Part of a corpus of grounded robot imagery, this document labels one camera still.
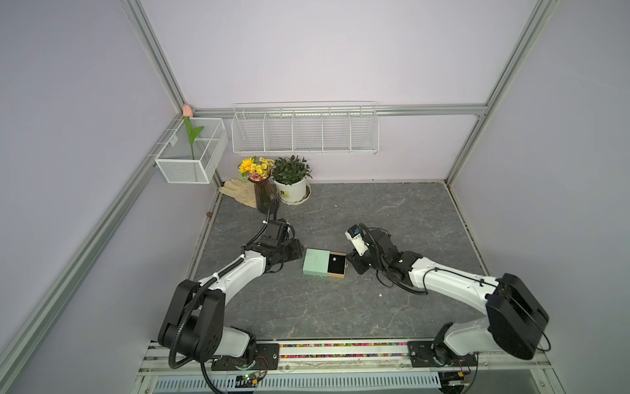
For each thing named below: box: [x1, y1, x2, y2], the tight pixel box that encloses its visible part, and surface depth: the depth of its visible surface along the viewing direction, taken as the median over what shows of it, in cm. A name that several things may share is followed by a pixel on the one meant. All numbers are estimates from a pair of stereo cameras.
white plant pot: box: [271, 176, 312, 206], surface depth 113 cm
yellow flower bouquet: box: [238, 155, 275, 183], surface depth 95 cm
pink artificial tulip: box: [182, 105, 205, 161], surface depth 92 cm
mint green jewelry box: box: [301, 247, 348, 279], surface depth 92 cm
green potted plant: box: [272, 155, 313, 186], surface depth 103 cm
